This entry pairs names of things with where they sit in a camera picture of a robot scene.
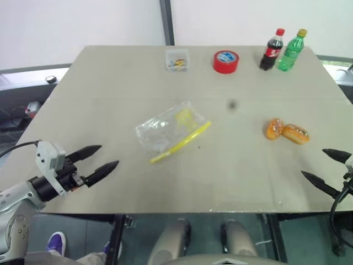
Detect red white device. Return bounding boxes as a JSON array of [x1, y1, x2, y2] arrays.
[[24, 100, 42, 114]]

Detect black background cables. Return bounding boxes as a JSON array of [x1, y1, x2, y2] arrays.
[[0, 105, 29, 131]]

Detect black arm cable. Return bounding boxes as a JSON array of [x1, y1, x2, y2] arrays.
[[0, 141, 40, 166], [330, 179, 353, 250]]

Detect green yellow-capped plastic bottle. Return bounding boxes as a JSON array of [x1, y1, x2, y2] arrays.
[[275, 28, 308, 72]]

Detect long orange sesame bread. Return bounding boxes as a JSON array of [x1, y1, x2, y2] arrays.
[[282, 124, 311, 145]]

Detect black table frame leg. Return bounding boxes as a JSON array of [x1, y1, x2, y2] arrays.
[[265, 213, 288, 263], [108, 213, 125, 265]]

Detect grey curved robot body panel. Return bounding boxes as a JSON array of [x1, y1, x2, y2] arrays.
[[164, 253, 288, 265]]

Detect round orange sesame bread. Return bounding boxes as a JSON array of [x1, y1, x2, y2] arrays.
[[265, 118, 285, 140]]

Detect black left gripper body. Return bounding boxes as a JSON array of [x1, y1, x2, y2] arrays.
[[56, 157, 87, 193]]

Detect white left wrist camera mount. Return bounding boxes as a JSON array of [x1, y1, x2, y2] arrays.
[[35, 141, 67, 195]]

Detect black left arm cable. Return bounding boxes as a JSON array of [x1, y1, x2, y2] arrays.
[[0, 141, 40, 166]]

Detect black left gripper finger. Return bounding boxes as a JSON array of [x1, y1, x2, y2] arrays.
[[65, 145, 103, 163], [83, 160, 120, 189]]

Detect clear box of small parts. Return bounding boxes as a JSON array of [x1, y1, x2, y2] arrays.
[[165, 49, 190, 72]]

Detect red tape roll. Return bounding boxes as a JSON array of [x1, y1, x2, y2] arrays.
[[212, 50, 240, 75]]

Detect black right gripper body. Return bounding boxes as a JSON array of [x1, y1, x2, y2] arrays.
[[343, 173, 353, 197]]

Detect red-capped cola bottle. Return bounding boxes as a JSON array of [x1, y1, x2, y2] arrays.
[[259, 27, 286, 71]]

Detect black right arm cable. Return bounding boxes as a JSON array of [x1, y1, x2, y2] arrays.
[[330, 179, 353, 250]]

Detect clear yellow-zip plastic bag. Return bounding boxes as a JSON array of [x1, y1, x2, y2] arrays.
[[134, 100, 213, 165]]

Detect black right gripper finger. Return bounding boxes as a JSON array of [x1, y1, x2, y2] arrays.
[[322, 148, 352, 164], [301, 170, 346, 198]]

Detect grey wall pillar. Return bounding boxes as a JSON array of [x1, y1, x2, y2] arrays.
[[159, 0, 175, 46]]

